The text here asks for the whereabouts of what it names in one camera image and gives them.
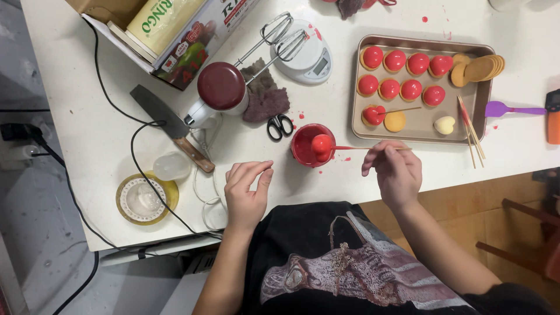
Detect person's left hand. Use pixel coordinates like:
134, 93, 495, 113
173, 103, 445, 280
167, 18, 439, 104
224, 160, 275, 233

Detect person's right hand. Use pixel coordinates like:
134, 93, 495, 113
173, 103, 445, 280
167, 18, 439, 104
361, 140, 424, 211

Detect long wooden skewer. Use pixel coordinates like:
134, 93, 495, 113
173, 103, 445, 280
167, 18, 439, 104
332, 146, 413, 151

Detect single round yellow biscuit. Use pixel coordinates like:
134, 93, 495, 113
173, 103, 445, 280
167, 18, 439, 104
384, 111, 407, 133

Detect metal baking tray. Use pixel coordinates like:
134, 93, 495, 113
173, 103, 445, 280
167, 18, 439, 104
351, 34, 496, 145

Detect thin wooden skewer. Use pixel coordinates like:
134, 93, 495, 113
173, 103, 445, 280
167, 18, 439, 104
378, 107, 422, 116

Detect white heart cake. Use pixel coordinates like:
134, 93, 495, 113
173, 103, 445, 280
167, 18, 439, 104
433, 116, 456, 135

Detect red bowl of glaze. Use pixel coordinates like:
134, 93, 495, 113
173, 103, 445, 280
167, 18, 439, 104
290, 123, 337, 169

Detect clear silicone mould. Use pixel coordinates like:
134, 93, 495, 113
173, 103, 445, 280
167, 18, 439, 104
152, 151, 193, 182

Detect dripping red glazed heart cake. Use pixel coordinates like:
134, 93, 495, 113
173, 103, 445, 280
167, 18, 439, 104
311, 134, 334, 163

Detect bundle of wooden skewers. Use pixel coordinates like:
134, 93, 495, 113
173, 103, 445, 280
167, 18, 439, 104
457, 95, 487, 169

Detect black printed shirt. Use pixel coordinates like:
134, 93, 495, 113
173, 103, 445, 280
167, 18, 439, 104
242, 201, 557, 315

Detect white hand mixer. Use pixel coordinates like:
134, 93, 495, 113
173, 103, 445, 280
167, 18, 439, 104
184, 12, 309, 130

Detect group of red glazed cakes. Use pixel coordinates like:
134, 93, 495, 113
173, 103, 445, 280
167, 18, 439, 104
357, 45, 454, 127

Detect purple silicone spatula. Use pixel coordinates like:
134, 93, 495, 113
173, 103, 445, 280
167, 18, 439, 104
485, 101, 547, 118

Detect stack of round biscuits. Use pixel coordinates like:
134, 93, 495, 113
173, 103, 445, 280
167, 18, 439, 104
450, 53, 506, 88

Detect wooden chair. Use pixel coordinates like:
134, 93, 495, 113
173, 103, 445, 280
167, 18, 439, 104
475, 168, 560, 283

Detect white kitchen scale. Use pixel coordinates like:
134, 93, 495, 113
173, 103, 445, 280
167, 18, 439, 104
270, 19, 333, 85

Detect printed cardboard carton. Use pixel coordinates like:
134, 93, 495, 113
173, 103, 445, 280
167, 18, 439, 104
66, 0, 260, 92

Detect orange and black tool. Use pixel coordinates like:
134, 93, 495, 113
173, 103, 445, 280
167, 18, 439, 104
545, 89, 560, 145

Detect small brown cloth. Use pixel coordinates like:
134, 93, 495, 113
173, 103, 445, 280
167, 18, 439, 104
336, 0, 365, 21

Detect yellow wrapped package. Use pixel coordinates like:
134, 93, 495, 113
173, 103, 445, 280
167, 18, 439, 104
126, 0, 207, 56

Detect power strip with plugs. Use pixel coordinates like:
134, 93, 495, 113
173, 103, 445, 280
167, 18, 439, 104
0, 122, 50, 171

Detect white power cable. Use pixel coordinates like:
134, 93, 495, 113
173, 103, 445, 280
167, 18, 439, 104
191, 114, 229, 233

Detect black handled scissors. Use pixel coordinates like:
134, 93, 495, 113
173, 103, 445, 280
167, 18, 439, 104
267, 114, 294, 142

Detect wooden handled kitchen knife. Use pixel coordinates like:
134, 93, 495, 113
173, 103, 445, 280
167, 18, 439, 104
130, 84, 216, 174

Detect black power cable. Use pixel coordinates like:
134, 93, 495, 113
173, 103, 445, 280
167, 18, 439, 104
52, 17, 225, 315

